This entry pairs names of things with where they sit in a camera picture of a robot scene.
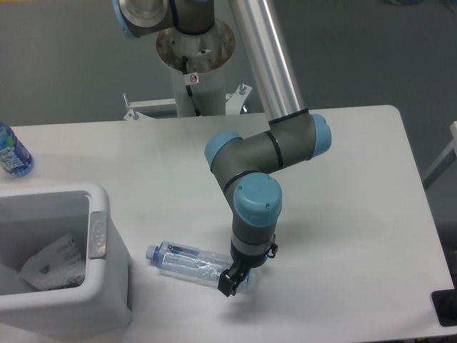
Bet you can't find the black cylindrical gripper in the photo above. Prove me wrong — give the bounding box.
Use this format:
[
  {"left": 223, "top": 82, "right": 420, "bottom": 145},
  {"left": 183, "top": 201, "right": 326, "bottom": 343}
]
[{"left": 218, "top": 243, "right": 278, "bottom": 297}]

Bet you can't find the clear plastic bottle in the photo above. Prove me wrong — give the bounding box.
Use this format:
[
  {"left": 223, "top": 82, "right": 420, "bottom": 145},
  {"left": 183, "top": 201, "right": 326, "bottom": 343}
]
[{"left": 146, "top": 241, "right": 233, "bottom": 288}]

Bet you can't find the white plastic wrapper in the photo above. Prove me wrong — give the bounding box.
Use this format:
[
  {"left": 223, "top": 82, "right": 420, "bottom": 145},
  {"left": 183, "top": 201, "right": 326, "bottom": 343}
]
[{"left": 19, "top": 232, "right": 86, "bottom": 291}]

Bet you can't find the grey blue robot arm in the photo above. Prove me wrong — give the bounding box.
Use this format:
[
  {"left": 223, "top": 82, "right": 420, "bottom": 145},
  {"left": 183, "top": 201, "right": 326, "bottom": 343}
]
[{"left": 113, "top": 1, "right": 332, "bottom": 296}]

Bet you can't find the white plastic trash can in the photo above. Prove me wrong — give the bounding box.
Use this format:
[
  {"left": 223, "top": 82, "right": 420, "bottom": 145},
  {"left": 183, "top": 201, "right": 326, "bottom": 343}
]
[{"left": 1, "top": 184, "right": 133, "bottom": 336}]

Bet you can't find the black clamp at table edge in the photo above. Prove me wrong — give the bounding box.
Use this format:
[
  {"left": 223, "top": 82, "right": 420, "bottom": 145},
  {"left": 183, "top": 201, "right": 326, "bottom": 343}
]
[{"left": 431, "top": 289, "right": 456, "bottom": 327}]

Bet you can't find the blue labelled water bottle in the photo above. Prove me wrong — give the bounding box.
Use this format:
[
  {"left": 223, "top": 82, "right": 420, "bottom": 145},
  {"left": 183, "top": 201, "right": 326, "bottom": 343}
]
[{"left": 1, "top": 122, "right": 34, "bottom": 177}]

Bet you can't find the white metal base frame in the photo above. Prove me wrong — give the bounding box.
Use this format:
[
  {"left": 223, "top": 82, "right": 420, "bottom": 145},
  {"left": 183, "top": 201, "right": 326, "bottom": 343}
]
[{"left": 122, "top": 83, "right": 254, "bottom": 121}]

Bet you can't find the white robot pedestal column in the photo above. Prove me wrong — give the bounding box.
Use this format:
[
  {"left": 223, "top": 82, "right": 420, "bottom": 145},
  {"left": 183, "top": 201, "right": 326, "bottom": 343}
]
[{"left": 156, "top": 19, "right": 236, "bottom": 117}]

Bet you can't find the black cable on pedestal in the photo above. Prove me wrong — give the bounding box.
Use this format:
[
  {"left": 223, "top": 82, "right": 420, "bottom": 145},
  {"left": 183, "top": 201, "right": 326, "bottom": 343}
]
[{"left": 181, "top": 55, "right": 202, "bottom": 117}]

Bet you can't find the white frame at right edge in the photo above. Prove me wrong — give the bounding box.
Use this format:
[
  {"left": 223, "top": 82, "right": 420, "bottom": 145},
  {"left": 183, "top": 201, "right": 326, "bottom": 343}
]
[{"left": 422, "top": 121, "right": 456, "bottom": 189}]

